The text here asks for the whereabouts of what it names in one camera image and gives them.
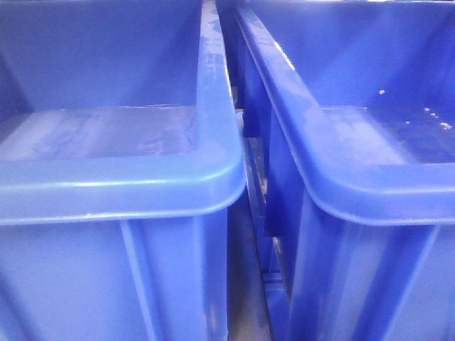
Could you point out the front left blue bin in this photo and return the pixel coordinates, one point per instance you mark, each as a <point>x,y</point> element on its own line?
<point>120,157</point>

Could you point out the blue bin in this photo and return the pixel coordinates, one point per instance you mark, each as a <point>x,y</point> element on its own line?
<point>120,157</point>
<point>348,123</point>

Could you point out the front right blue bin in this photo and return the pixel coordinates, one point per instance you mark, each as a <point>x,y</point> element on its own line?
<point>348,123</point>

